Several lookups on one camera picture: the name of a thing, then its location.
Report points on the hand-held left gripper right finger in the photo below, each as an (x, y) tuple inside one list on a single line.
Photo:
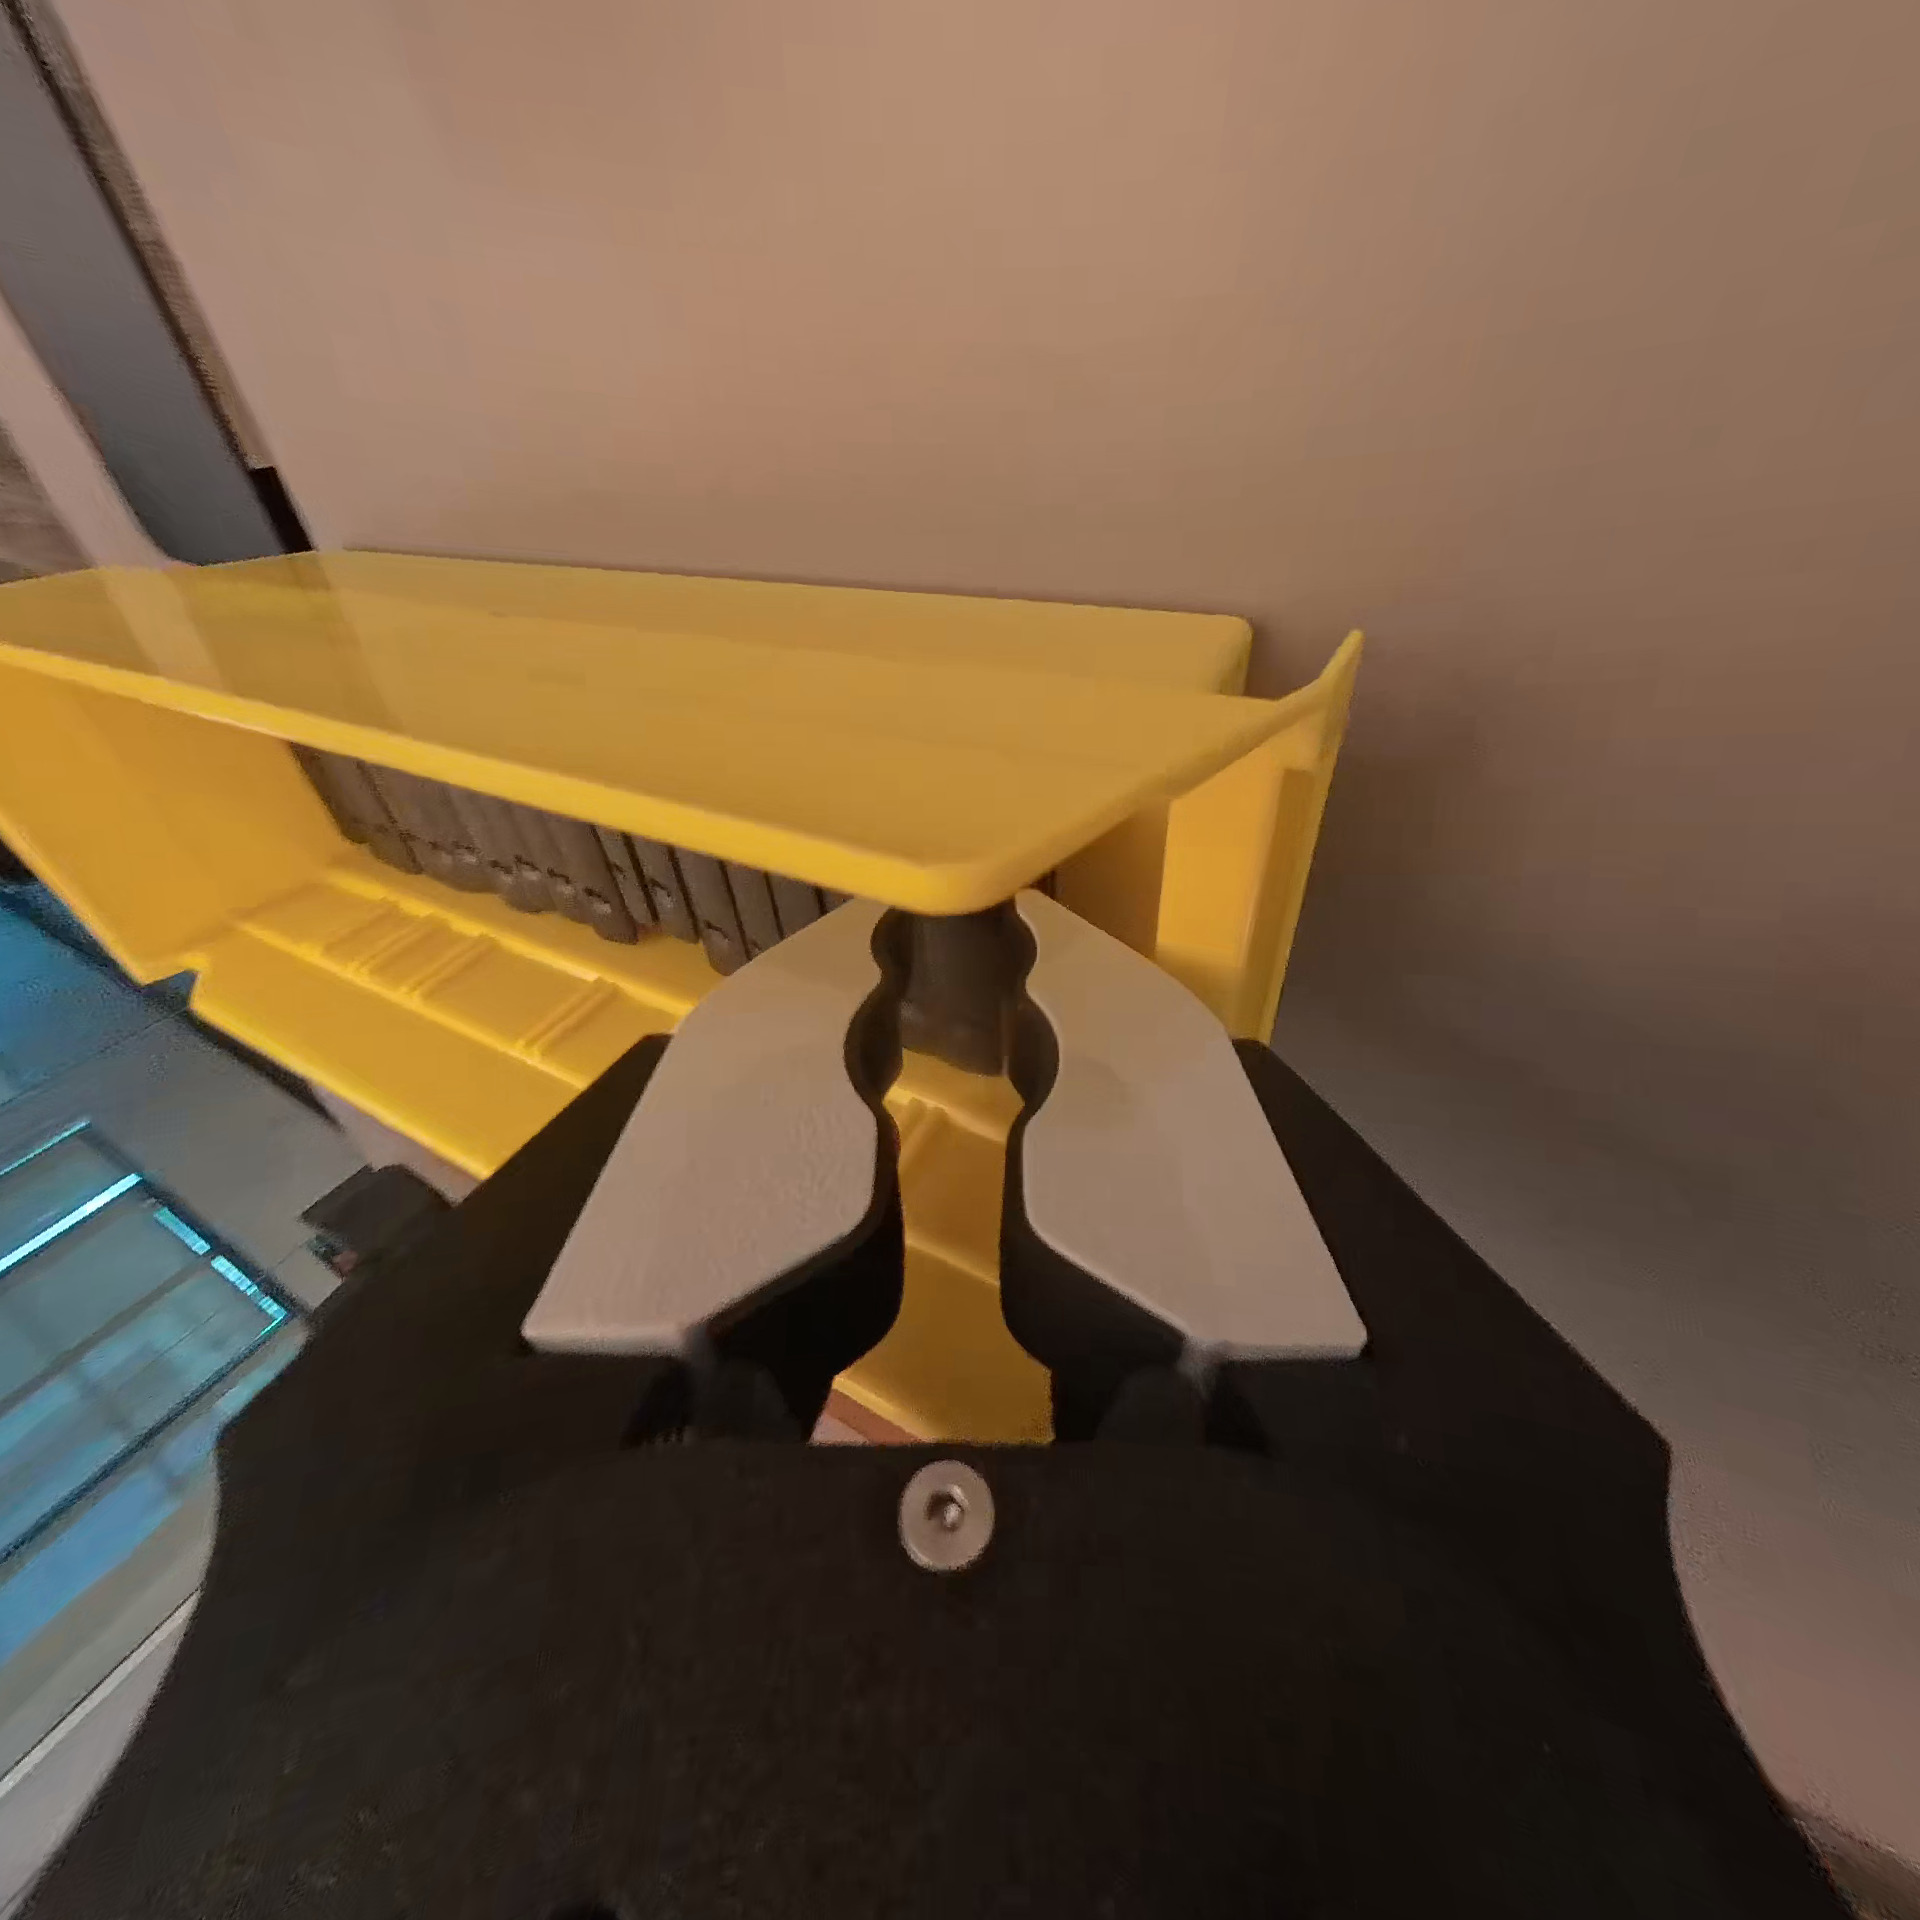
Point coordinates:
[(1184, 1184)]

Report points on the yellow plastic bin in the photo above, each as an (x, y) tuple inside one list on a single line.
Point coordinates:
[(603, 720)]

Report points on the black battery blue edge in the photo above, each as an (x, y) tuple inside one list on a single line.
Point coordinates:
[(959, 992)]

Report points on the black device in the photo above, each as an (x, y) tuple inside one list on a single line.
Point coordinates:
[(374, 1202)]

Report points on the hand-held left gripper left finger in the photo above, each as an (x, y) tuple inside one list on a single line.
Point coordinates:
[(722, 1184)]

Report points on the row of black batteries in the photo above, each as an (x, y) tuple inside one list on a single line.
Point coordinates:
[(603, 883)]

